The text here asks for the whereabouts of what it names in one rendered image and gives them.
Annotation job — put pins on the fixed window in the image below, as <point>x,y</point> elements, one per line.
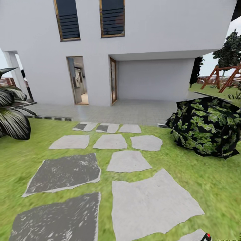
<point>76,69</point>

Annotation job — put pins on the door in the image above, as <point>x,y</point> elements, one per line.
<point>113,80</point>

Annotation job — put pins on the tree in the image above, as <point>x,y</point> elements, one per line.
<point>195,71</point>
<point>230,54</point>

